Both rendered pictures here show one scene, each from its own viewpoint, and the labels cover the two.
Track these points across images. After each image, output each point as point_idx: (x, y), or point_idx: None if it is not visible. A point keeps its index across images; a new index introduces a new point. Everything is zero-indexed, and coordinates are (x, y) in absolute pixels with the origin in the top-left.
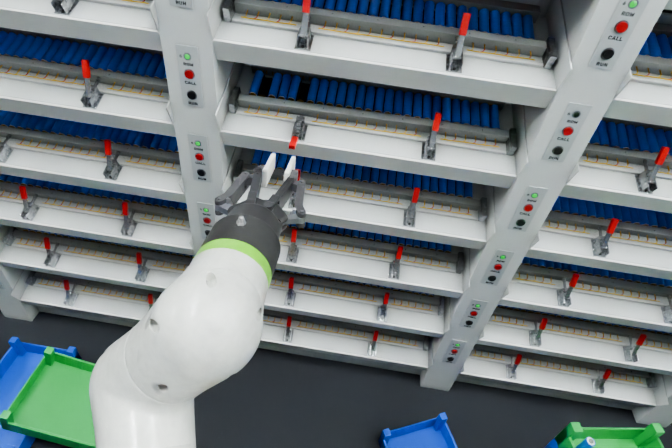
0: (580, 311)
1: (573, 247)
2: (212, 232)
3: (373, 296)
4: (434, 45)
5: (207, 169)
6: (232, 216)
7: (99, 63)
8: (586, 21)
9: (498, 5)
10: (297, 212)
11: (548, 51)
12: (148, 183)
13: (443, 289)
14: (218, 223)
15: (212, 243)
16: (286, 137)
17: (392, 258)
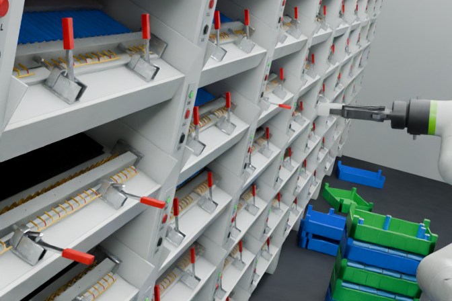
0: (282, 184)
1: None
2: (421, 105)
3: (225, 259)
4: (283, 27)
5: (247, 160)
6: (411, 100)
7: None
8: (313, 2)
9: None
10: None
11: (294, 20)
12: (220, 202)
13: (265, 206)
14: (414, 104)
15: (433, 103)
16: (264, 111)
17: (240, 205)
